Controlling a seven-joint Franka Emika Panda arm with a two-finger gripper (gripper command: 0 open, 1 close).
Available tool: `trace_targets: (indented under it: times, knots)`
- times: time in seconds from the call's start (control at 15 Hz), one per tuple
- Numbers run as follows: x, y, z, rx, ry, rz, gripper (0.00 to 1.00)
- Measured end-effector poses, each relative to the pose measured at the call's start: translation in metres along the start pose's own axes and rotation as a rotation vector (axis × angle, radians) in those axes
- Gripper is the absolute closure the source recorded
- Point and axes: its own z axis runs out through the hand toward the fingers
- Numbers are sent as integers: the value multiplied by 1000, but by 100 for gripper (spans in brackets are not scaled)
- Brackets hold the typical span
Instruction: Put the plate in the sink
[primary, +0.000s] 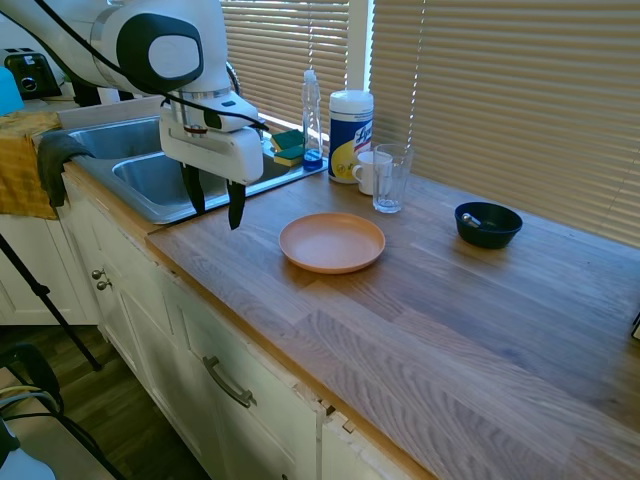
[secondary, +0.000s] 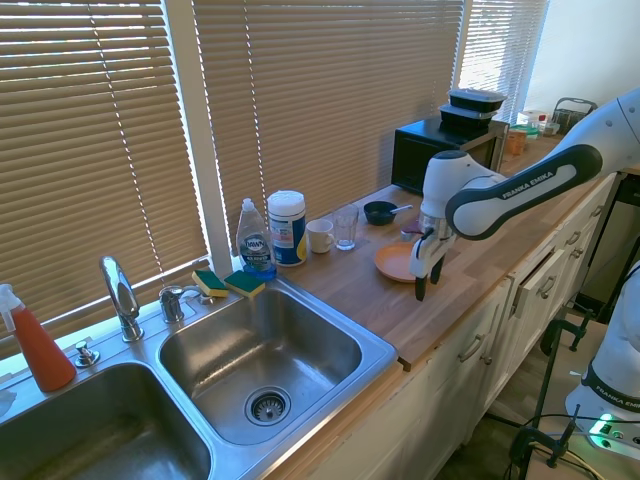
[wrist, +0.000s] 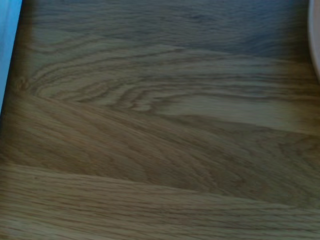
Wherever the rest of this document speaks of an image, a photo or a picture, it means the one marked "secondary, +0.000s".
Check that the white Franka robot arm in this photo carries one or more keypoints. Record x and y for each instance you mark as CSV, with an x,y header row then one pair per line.
x,y
525,186

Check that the white ceramic mug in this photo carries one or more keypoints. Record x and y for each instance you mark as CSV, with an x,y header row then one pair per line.
x,y
318,237

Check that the white wipes canister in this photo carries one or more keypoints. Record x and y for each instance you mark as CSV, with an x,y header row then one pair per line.
x,y
287,230

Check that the white kitchen cabinet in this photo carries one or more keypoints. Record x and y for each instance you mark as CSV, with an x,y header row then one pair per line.
x,y
450,380

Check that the yellow green sponge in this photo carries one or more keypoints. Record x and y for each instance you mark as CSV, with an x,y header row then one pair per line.
x,y
210,283
245,283

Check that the clear lidded storage container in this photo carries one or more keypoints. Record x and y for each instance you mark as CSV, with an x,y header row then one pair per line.
x,y
532,118

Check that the narrow beige window blind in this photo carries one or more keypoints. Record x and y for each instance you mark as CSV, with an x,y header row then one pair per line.
x,y
500,45

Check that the metal spoon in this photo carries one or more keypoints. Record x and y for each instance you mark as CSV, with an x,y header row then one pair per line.
x,y
401,208

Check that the black clamp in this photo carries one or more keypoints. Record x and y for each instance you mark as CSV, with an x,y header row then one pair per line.
x,y
560,332
530,440

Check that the black bowl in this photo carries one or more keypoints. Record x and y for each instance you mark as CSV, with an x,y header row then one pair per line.
x,y
379,212

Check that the Dawn dish soap bottle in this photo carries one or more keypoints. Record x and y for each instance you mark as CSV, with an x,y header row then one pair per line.
x,y
255,245

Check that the orange spray bottle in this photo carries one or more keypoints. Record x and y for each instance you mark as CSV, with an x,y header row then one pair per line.
x,y
42,350

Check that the stainless steel double sink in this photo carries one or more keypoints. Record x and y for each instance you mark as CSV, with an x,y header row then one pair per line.
x,y
280,360

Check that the chrome sink knob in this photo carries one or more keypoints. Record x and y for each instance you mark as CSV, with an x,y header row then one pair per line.
x,y
87,356

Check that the black food container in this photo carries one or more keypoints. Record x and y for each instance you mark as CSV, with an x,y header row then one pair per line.
x,y
476,97
465,119

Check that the black microwave oven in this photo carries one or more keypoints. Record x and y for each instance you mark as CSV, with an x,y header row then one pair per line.
x,y
415,160

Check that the clear drinking glass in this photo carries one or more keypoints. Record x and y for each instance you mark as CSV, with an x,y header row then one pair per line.
x,y
346,227

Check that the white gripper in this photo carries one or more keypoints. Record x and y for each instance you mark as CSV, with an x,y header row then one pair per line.
x,y
424,255

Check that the orange box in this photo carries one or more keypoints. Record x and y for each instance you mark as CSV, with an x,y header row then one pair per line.
x,y
517,141

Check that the chrome sink faucet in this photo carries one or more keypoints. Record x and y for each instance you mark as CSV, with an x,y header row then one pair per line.
x,y
120,295

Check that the orange plate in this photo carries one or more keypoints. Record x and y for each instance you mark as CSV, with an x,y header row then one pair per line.
x,y
392,262

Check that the medium beige window blind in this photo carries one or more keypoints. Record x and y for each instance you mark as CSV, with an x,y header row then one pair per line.
x,y
325,100

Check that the black dishwasher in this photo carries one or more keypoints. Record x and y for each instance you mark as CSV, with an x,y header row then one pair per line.
x,y
612,240

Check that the wide beige window blind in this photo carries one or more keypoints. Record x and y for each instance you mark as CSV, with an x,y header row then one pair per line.
x,y
90,150

